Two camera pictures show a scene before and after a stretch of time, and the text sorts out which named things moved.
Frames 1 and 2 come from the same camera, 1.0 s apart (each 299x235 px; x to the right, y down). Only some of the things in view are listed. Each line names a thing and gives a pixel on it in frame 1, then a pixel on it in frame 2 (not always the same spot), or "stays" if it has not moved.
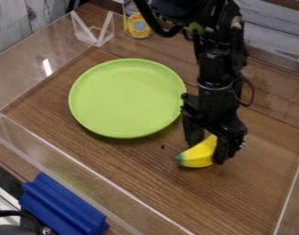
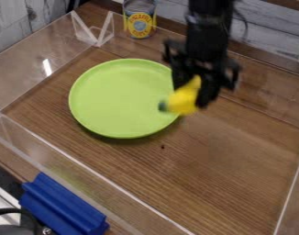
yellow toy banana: (197, 156) -> (182, 101)
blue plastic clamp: (57, 205) stays
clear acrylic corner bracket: (82, 32) stays
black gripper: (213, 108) -> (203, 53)
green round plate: (126, 98) stays
